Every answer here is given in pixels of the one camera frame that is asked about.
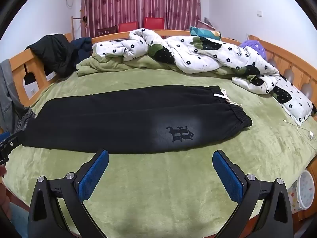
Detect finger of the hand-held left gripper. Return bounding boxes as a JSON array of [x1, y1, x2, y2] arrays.
[[0, 131, 20, 166]]

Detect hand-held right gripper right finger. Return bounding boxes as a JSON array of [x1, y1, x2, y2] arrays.
[[212, 150, 294, 238]]

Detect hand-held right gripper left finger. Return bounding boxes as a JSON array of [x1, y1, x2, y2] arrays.
[[27, 149, 110, 238]]

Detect black pants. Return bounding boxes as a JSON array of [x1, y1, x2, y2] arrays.
[[21, 85, 253, 155]]

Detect person's left hand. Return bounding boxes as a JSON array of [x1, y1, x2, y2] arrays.
[[0, 167, 11, 219]]

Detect grey denim garment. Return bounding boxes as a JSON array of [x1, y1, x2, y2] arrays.
[[0, 59, 36, 134]]

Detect green fleece blanket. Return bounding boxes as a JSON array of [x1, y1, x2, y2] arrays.
[[4, 55, 317, 238]]

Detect star print cloth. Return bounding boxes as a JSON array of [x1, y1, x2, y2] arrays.
[[288, 181, 301, 214]]

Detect white plastic basin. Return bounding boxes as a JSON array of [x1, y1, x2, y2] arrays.
[[296, 170, 317, 210]]

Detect person's blue jeans leg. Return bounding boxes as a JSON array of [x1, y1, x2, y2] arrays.
[[9, 202, 29, 238]]

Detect black jacket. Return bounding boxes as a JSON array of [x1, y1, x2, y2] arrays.
[[25, 33, 80, 76]]

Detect white flower print pillow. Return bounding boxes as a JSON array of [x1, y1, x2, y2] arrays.
[[271, 76, 314, 124]]

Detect dark blue garment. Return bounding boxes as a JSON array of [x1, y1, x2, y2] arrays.
[[72, 37, 93, 62]]

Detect white flower print duvet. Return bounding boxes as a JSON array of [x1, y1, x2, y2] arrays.
[[92, 28, 280, 95]]

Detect wooden coat rack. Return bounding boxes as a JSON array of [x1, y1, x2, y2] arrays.
[[71, 6, 88, 40]]

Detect purple plush toy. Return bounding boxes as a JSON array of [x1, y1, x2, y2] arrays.
[[239, 38, 266, 60]]

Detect teal patterned cushion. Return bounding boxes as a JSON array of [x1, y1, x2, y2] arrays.
[[189, 26, 222, 40]]

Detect dark wooden chair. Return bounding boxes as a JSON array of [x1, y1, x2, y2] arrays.
[[96, 25, 118, 36]]

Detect red chair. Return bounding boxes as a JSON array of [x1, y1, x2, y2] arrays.
[[144, 17, 164, 31], [118, 21, 138, 33]]

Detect red patterned curtain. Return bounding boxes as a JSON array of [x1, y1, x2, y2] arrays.
[[81, 0, 201, 39]]

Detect wooden bed frame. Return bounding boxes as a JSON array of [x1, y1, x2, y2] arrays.
[[0, 29, 317, 228]]

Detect white charging cable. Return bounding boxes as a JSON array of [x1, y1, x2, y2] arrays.
[[284, 119, 317, 152]]

